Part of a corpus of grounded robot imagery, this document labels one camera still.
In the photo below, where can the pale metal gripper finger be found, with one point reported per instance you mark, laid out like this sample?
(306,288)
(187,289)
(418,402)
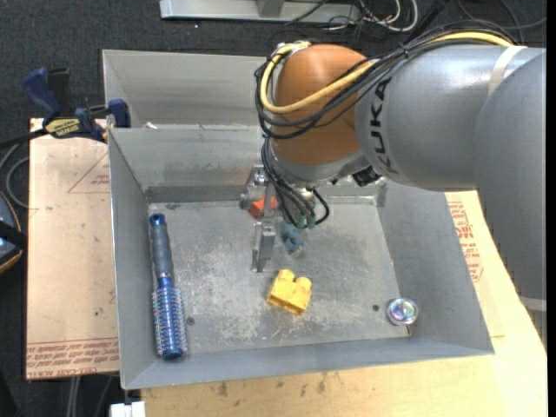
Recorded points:
(256,250)
(266,250)

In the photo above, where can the orange-red block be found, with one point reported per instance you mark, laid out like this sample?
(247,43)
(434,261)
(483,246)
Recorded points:
(256,207)

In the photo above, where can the blue-grey lumpy toy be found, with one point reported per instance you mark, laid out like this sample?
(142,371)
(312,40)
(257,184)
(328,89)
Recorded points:
(291,237)

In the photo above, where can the grey metal bin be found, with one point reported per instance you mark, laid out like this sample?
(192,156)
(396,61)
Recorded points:
(226,285)

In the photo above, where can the yellow toy building brick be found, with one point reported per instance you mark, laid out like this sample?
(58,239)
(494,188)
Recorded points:
(289,293)

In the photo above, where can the blue round hairbrush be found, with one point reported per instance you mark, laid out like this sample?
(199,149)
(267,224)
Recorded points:
(167,302)

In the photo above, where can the brown cardboard board, red print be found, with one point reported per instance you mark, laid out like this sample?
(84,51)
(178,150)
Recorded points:
(69,241)

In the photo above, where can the black cylinder on white bracket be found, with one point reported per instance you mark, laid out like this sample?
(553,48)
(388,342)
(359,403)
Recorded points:
(364,176)

